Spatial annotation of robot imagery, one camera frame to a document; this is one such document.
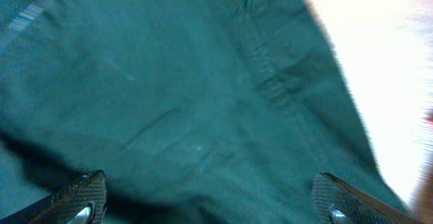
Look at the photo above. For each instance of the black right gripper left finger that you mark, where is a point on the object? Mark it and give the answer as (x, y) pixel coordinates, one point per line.
(84, 201)

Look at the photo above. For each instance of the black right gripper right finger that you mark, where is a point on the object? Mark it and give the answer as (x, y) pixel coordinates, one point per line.
(338, 202)

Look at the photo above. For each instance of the black shorts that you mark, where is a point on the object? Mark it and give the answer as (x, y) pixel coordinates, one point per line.
(198, 111)

